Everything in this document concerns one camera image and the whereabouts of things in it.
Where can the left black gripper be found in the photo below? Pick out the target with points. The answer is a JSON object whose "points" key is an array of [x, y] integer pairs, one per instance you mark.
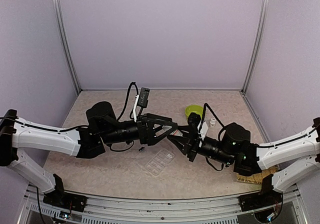
{"points": [[147, 135]]}

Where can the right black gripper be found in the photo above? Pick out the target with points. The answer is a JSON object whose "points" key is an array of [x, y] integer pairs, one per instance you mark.
{"points": [[190, 146]]}

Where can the small white pill bottle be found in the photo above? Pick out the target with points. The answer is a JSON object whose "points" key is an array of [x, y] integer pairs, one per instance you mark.
{"points": [[212, 122]]}

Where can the clear plastic pill organizer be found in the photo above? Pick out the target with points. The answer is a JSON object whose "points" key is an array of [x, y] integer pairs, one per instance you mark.
{"points": [[159, 161]]}

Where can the large white pill bottle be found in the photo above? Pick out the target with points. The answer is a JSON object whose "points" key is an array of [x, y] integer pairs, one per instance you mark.
{"points": [[174, 133]]}

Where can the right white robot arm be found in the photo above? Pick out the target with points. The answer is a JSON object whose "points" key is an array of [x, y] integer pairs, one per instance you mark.
{"points": [[233, 147]]}

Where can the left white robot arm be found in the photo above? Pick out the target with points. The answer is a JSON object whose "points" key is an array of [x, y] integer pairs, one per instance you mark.
{"points": [[83, 141]]}

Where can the green plastic bowl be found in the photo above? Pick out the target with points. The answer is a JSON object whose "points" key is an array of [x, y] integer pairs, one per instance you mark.
{"points": [[193, 108]]}

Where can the woven bamboo tray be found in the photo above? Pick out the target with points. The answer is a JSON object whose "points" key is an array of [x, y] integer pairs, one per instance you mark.
{"points": [[258, 177]]}

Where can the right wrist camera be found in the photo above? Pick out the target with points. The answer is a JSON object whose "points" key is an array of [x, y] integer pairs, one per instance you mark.
{"points": [[196, 125]]}

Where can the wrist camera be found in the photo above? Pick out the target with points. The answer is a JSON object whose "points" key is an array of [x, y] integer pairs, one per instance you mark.
{"points": [[196, 125], [140, 101]]}

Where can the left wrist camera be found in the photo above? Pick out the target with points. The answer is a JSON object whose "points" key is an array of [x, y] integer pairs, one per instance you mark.
{"points": [[140, 101]]}

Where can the aluminium front rail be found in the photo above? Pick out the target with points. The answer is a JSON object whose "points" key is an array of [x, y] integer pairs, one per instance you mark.
{"points": [[115, 210]]}

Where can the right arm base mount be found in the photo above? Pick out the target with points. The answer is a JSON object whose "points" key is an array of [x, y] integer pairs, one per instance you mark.
{"points": [[258, 200]]}

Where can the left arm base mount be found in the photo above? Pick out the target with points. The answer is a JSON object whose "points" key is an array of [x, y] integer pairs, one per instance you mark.
{"points": [[62, 199]]}

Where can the right aluminium frame post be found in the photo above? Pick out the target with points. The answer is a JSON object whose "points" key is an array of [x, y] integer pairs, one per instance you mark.
{"points": [[256, 45]]}

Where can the aluminium frame post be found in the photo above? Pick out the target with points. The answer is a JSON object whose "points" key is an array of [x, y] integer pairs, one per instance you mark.
{"points": [[256, 45], [65, 46]]}

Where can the left aluminium frame post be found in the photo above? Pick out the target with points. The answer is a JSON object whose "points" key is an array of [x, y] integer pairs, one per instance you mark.
{"points": [[65, 46]]}

